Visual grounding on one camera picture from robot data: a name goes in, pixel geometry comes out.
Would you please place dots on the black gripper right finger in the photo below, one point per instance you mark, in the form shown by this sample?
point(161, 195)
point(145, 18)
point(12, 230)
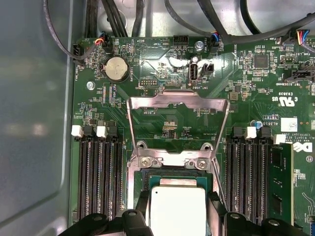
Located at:
point(233, 226)

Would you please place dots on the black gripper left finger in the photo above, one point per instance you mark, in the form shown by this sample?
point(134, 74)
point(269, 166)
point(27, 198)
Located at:
point(130, 226)

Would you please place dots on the thin metal locking lever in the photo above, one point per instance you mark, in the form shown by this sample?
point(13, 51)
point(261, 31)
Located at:
point(219, 183)

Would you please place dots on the silver green CPU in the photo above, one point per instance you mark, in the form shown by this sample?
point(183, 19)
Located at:
point(177, 209)

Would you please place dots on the metal socket cover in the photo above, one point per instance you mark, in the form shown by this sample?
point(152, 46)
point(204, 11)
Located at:
point(177, 98)

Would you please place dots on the green RAM stick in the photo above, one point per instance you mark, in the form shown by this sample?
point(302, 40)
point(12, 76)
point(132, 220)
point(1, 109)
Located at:
point(280, 172)

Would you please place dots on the blue top capacitor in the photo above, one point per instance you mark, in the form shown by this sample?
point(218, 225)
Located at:
point(256, 124)

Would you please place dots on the white board label sticker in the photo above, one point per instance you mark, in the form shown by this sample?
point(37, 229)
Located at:
point(289, 124)

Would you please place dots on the black pin header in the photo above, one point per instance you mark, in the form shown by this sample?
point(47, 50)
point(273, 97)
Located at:
point(180, 39)
point(147, 82)

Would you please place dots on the silver board screw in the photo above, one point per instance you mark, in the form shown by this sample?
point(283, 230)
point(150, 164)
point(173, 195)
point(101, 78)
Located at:
point(198, 45)
point(90, 85)

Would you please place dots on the green motherboard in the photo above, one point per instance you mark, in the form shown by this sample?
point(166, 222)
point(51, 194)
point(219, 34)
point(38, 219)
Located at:
point(221, 73)

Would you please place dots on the round silver coin battery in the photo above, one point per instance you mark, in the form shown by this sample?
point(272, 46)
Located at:
point(116, 70)

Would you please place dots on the small black board connector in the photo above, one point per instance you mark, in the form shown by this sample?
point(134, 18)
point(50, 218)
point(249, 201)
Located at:
point(206, 68)

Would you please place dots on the internal USB port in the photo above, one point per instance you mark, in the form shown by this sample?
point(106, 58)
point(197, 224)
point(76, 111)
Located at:
point(192, 71)

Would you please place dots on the grey PC case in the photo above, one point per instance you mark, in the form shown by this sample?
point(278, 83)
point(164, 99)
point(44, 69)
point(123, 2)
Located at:
point(32, 98)

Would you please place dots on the square black chip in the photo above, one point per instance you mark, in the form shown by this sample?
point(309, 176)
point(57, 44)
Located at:
point(261, 61)

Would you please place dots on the black fan connector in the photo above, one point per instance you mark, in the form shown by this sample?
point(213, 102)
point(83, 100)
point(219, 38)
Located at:
point(215, 41)
point(77, 52)

